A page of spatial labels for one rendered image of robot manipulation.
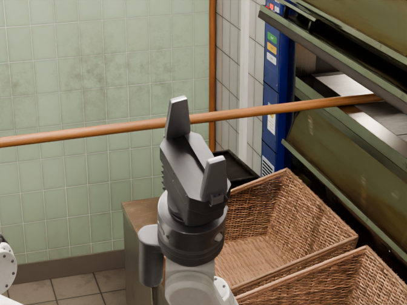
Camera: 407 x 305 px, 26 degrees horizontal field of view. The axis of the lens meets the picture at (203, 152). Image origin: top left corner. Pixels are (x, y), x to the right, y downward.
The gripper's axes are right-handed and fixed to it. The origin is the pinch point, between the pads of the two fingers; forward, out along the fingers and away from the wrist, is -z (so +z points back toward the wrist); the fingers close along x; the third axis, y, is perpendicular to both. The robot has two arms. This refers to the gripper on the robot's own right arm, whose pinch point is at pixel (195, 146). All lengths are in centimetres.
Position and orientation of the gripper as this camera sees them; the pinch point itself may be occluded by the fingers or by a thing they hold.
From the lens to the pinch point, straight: 103.8
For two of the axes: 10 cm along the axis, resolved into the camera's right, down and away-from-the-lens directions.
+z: -0.4, 6.9, 7.2
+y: 9.1, -2.7, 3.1
